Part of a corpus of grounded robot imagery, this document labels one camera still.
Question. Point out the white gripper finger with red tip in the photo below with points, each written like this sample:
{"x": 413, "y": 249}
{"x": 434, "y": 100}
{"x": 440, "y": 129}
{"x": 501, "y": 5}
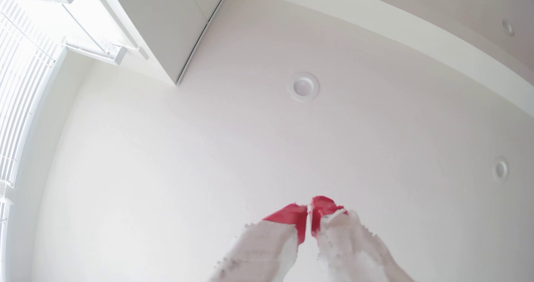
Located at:
{"x": 350, "y": 248}
{"x": 267, "y": 248}

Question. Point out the round recessed ceiling light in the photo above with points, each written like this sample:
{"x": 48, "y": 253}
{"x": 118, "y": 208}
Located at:
{"x": 507, "y": 27}
{"x": 500, "y": 169}
{"x": 303, "y": 86}

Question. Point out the white blind headrail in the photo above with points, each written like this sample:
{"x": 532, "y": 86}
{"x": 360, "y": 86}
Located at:
{"x": 98, "y": 53}

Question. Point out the white window blinds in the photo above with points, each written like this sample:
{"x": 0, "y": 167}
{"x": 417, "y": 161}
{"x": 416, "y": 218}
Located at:
{"x": 21, "y": 86}

